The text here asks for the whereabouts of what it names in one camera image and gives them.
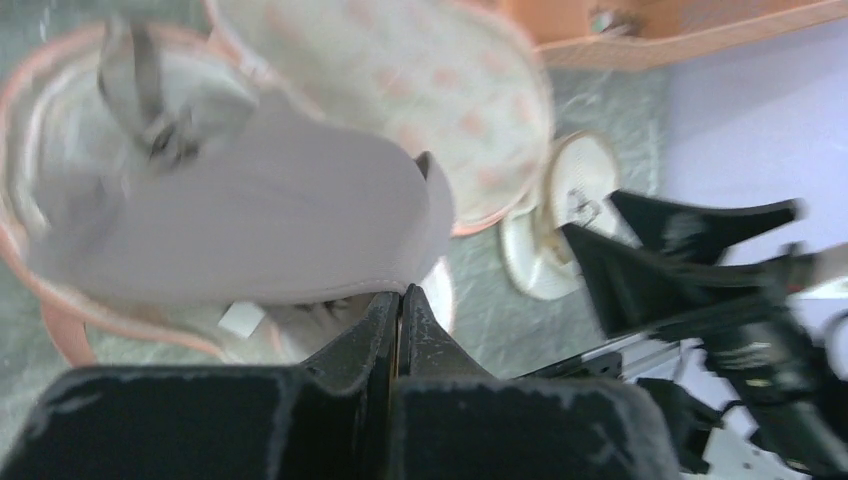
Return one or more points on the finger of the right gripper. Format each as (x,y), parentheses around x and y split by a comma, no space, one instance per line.
(635,291)
(696,234)

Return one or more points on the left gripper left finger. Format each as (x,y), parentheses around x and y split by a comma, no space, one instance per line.
(323,419)

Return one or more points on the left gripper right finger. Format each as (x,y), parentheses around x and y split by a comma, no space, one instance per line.
(466,427)

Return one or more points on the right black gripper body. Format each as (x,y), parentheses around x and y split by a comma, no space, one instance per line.
(781,374)

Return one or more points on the floral pink laundry bag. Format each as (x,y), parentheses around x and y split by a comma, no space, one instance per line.
(430,76)

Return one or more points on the orange file organizer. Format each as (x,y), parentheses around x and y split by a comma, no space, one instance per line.
(639,35)

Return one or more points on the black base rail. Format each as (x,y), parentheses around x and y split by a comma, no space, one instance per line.
(631,359)

